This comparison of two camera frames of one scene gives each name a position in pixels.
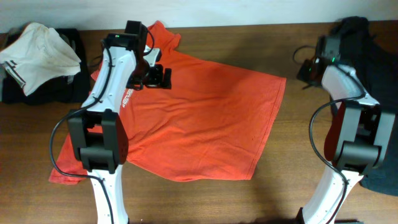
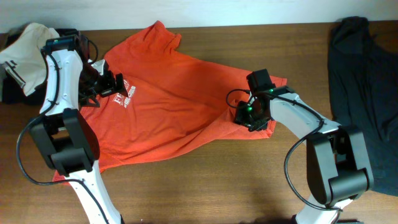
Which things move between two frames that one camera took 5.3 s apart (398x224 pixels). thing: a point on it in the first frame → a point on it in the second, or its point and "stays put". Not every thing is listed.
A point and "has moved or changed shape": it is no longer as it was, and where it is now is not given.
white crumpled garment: x=38 y=55 stays put
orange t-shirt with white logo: x=213 y=124 has moved or changed shape
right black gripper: x=301 y=74 → x=240 y=117
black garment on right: x=376 y=66 stays put
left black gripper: x=154 y=81 → x=109 y=88
